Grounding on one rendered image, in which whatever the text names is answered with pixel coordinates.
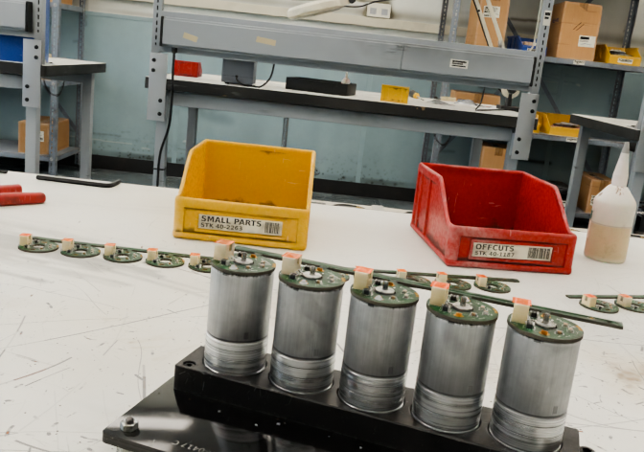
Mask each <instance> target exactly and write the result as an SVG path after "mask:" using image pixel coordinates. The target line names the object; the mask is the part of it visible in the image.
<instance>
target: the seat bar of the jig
mask: <svg viewBox="0 0 644 452"><path fill-rule="evenodd" d="M204 351H205V347H203V346H200V347H198V348H197V349H195V350H194V351H192V352H191V353H190V354H188V355H187V356H186V357H184V358H183V359H182V360H180V361H179V362H178V363H176V364H175V365H174V378H173V388H174V389H176V390H178V391H182V392H186V393H189V394H193V395H197V396H203V397H207V398H210V399H213V400H217V401H220V402H224V403H228V404H231V405H235V406H239V407H242V408H245V409H249V410H252V411H256V412H260V413H263V414H267V415H271V416H274V417H277V418H283V419H287V420H291V421H294V422H298V423H302V424H305V425H308V426H312V427H315V428H319V429H323V430H326V431H330V432H334V433H336V434H340V435H344V436H347V437H351V438H355V439H358V440H362V441H368V442H371V443H375V444H378V445H382V446H385V447H389V448H393V449H396V450H400V451H403V452H517V451H515V450H513V449H510V448H508V447H506V446H504V445H502V444H501V443H499V442H498V441H496V440H495V439H494V438H493V437H492V436H491V435H490V433H489V426H490V420H491V415H492V410H493V408H489V407H485V406H482V411H481V417H480V421H479V428H478V429H476V430H475V431H473V432H470V433H466V434H451V433H444V432H440V431H436V430H433V429H431V428H428V427H426V426H424V425H422V424H421V423H420V422H419V421H417V420H416V419H414V418H413V417H412V415H411V409H412V402H413V396H414V389H412V388H408V387H405V393H404V400H403V407H402V408H401V409H400V410H398V411H396V412H392V413H386V414H374V413H367V412H362V411H359V410H357V409H354V408H352V407H350V406H348V405H346V404H344V403H343V402H342V401H341V400H340V399H339V398H338V389H339V381H340V373H341V371H338V370H334V371H333V386H332V387H331V388H330V390H328V391H326V392H323V393H320V394H313V395H301V394H294V393H290V392H286V391H283V390H281V389H279V388H277V387H275V386H274V385H272V384H271V383H270V381H269V371H270V361H271V353H268V354H267V355H266V363H265V369H264V370H263V371H262V372H260V373H256V374H252V375H248V376H230V375H223V374H219V373H214V372H212V371H210V370H208V369H207V368H206V367H205V366H204V364H203V363H204ZM559 452H580V436H579V430H578V429H576V428H571V427H567V426H565V427H564V430H563V439H562V443H561V449H560V451H559Z"/></svg>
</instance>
